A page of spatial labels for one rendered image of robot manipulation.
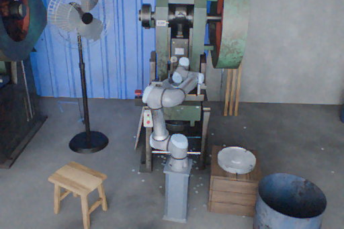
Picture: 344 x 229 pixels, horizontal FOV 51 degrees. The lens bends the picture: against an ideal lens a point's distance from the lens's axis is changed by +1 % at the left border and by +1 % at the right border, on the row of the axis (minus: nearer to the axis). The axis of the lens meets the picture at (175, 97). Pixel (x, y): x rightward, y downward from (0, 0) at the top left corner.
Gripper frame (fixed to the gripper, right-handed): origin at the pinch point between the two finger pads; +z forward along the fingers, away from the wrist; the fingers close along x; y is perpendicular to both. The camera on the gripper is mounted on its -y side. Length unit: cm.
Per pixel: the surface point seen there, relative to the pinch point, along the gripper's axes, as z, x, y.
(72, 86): 116, 102, -122
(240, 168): 17, -60, 45
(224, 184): 23, -70, 33
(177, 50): -17.1, 28.9, -1.7
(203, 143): 42, -23, 23
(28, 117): 85, 33, -149
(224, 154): 24, -45, 36
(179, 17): -43, 39, -1
